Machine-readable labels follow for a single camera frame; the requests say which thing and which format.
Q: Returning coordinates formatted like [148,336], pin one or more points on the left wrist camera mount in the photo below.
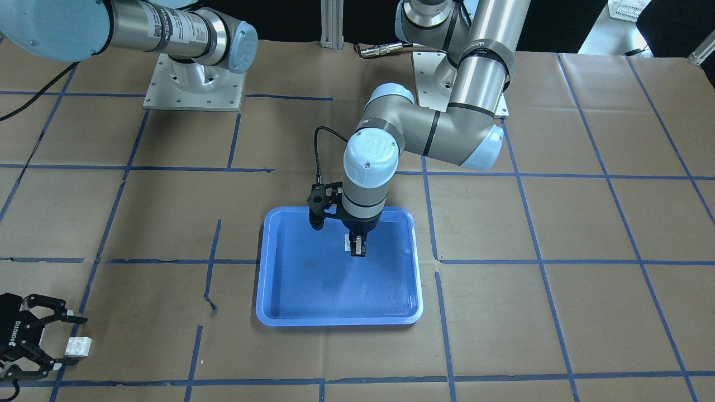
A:
[325,200]

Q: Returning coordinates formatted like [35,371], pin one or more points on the blue plastic tray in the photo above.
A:
[307,279]

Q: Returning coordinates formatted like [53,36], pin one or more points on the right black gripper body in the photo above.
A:
[15,334]

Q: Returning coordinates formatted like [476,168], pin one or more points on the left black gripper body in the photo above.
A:
[357,226]

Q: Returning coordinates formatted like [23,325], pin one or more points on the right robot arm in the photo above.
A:
[203,58]

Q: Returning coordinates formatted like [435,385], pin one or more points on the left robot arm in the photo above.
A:
[482,53]

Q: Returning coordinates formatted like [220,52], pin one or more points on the aluminium frame post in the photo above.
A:
[331,19]

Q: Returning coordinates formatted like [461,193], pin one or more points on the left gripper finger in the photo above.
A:
[358,248]

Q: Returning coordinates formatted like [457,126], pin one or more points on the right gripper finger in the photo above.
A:
[58,363]
[69,318]

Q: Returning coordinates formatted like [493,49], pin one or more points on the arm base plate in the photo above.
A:
[430,78]
[178,86]

